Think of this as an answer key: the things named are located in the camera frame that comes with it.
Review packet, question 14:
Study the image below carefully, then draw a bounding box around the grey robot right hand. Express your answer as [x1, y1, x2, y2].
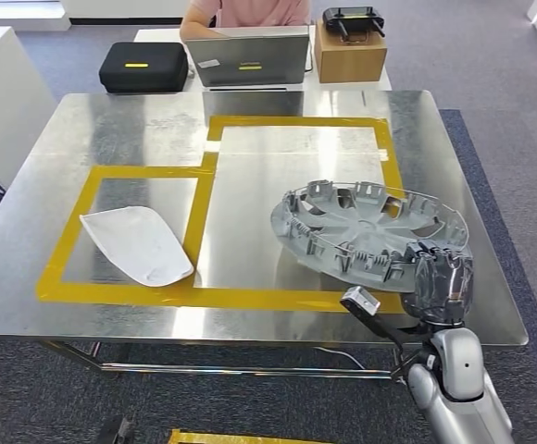
[400, 240, 476, 326]

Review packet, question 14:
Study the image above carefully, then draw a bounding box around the grey plastic wheel cover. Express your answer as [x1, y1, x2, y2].
[270, 179, 470, 294]

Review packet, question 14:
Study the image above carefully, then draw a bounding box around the steel workbench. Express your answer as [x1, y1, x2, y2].
[0, 90, 530, 381]

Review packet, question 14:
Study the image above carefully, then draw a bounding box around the brown cardboard box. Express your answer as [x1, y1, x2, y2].
[313, 21, 389, 85]

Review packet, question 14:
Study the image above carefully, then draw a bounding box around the black remote controller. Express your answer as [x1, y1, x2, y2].
[321, 6, 386, 44]

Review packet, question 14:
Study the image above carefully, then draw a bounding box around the grey laptop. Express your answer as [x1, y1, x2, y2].
[185, 25, 312, 93]

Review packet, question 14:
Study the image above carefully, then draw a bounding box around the person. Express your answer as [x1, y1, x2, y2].
[179, 0, 312, 44]

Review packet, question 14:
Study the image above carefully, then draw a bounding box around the white curved plastic panel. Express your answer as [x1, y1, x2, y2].
[79, 204, 195, 289]

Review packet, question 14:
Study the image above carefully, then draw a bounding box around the black zip case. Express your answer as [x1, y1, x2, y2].
[98, 41, 190, 95]

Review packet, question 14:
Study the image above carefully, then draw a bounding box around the white low platform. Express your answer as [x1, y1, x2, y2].
[0, 0, 71, 33]

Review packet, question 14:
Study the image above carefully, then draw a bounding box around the black right wrist camera bracket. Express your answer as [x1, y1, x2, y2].
[342, 302, 436, 381]

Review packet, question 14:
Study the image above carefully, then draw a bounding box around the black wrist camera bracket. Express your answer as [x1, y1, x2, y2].
[94, 415, 135, 444]
[342, 302, 436, 381]

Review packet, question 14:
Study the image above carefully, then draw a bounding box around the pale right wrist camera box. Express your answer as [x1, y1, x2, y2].
[340, 286, 382, 318]

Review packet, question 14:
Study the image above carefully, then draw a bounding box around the white floor cable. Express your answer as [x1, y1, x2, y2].
[313, 346, 366, 372]

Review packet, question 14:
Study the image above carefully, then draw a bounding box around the black left wrist camera bracket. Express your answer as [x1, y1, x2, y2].
[94, 415, 135, 444]

